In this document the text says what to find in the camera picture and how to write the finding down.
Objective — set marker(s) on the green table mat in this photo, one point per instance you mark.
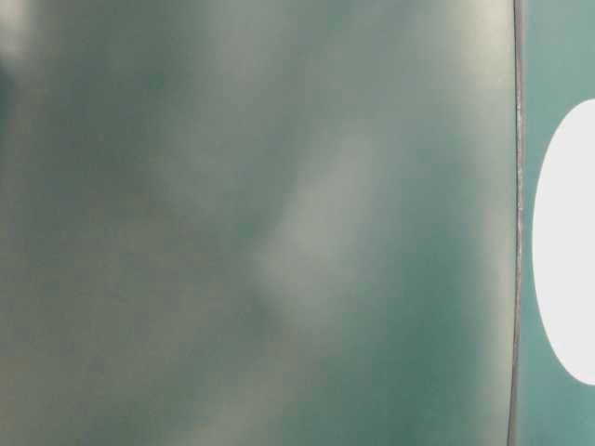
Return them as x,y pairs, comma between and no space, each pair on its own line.
257,222

